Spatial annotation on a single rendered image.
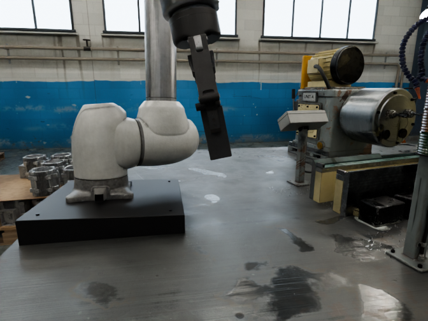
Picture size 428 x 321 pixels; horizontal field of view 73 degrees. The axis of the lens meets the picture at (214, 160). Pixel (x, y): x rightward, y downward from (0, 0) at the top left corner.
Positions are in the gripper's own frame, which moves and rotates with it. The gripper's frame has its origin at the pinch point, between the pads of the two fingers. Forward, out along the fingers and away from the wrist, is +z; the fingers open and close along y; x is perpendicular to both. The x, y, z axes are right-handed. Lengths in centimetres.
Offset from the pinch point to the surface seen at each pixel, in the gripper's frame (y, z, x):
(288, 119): 57, -1, -26
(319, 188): 44, 23, -29
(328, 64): 103, -22, -62
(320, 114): 62, 0, -39
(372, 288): 3.5, 31.4, -22.4
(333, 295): 1.7, 30.0, -14.6
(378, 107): 72, 2, -66
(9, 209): 167, 27, 167
